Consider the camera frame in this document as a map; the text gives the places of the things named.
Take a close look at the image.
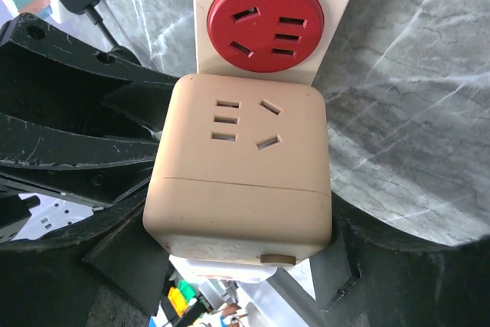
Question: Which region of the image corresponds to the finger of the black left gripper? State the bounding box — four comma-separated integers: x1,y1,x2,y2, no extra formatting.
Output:
1,14,177,132
1,114,158,204

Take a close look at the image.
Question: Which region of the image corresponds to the white multicolour power strip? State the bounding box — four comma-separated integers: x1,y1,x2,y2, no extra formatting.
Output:
13,193,93,240

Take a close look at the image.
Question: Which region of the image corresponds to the wooden cube plug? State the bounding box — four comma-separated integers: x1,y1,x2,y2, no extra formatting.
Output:
142,74,332,266

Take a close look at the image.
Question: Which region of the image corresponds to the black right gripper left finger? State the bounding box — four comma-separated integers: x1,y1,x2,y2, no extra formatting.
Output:
1,191,168,326

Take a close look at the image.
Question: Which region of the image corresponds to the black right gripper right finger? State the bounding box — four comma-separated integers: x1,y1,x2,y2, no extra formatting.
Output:
312,195,489,326

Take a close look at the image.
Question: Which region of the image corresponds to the white fruit print plug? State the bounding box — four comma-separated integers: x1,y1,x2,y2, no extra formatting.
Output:
169,255,278,285

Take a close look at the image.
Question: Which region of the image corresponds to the wooden power strip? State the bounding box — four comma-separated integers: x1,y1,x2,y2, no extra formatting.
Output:
193,0,349,85

